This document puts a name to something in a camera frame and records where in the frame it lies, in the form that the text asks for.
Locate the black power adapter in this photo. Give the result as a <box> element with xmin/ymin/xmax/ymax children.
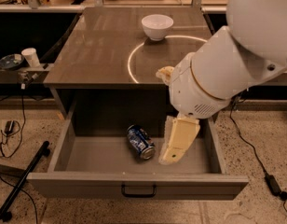
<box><xmin>265</xmin><ymin>173</ymin><xmax>287</xmax><ymax>201</ymax></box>
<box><xmin>4</xmin><ymin>120</ymin><xmax>14</xmax><ymax>134</ymax></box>

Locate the metal shelf rail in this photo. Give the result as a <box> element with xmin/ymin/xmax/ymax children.
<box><xmin>0</xmin><ymin>63</ymin><xmax>54</xmax><ymax>85</ymax></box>
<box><xmin>263</xmin><ymin>71</ymin><xmax>287</xmax><ymax>86</ymax></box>

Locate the metal shelf rail left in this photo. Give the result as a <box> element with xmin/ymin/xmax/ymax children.
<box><xmin>0</xmin><ymin>63</ymin><xmax>54</xmax><ymax>85</ymax></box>

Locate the white ceramic bowl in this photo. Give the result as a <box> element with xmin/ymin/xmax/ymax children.
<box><xmin>142</xmin><ymin>14</ymin><xmax>174</xmax><ymax>41</ymax></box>

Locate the black cable left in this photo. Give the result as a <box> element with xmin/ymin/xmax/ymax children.
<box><xmin>0</xmin><ymin>83</ymin><xmax>39</xmax><ymax>224</ymax></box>

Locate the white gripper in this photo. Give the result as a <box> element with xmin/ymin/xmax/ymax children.
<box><xmin>156</xmin><ymin>52</ymin><xmax>230</xmax><ymax>165</ymax></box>

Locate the black power adapter left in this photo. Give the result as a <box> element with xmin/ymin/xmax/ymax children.
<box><xmin>4</xmin><ymin>120</ymin><xmax>14</xmax><ymax>134</ymax></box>

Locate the dark blue plate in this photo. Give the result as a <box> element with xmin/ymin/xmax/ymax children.
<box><xmin>0</xmin><ymin>54</ymin><xmax>24</xmax><ymax>70</ymax></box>

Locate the blue pepsi can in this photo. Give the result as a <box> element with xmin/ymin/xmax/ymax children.
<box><xmin>127</xmin><ymin>125</ymin><xmax>156</xmax><ymax>160</ymax></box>

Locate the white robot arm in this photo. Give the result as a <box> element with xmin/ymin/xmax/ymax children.
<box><xmin>156</xmin><ymin>0</ymin><xmax>287</xmax><ymax>165</ymax></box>

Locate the black drawer handle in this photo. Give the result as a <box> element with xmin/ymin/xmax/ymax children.
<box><xmin>121</xmin><ymin>185</ymin><xmax>157</xmax><ymax>199</ymax></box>

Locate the white paper cup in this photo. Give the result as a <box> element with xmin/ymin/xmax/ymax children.
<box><xmin>21</xmin><ymin>48</ymin><xmax>40</xmax><ymax>67</ymax></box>

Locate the black cable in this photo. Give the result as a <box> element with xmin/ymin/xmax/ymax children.
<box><xmin>0</xmin><ymin>83</ymin><xmax>39</xmax><ymax>224</ymax></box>
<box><xmin>229</xmin><ymin>93</ymin><xmax>287</xmax><ymax>221</ymax></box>

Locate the black power adapter right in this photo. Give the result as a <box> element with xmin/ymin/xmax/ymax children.
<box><xmin>265</xmin><ymin>173</ymin><xmax>287</xmax><ymax>201</ymax></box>

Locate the black cable right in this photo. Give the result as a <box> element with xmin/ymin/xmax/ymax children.
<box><xmin>229</xmin><ymin>93</ymin><xmax>287</xmax><ymax>221</ymax></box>

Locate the grey cabinet counter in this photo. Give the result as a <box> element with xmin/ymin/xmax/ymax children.
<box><xmin>44</xmin><ymin>7</ymin><xmax>212</xmax><ymax>89</ymax></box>

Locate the black bar on floor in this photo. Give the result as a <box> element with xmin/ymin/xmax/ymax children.
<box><xmin>0</xmin><ymin>141</ymin><xmax>50</xmax><ymax>222</ymax></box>

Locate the grey open drawer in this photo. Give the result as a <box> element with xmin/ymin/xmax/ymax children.
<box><xmin>28</xmin><ymin>90</ymin><xmax>248</xmax><ymax>200</ymax></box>

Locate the metal shelf rail right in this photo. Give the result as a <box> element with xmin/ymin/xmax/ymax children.
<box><xmin>263</xmin><ymin>71</ymin><xmax>287</xmax><ymax>86</ymax></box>

